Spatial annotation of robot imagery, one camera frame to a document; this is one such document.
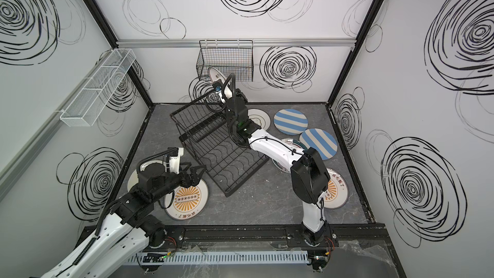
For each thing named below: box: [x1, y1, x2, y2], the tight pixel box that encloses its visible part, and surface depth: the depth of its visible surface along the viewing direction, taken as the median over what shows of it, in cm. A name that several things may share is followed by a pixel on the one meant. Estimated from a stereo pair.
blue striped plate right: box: [299, 128, 338, 161], surface depth 107 cm
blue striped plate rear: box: [272, 108, 309, 136], surface depth 114 cm
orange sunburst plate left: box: [164, 178, 210, 221], surface depth 82 cm
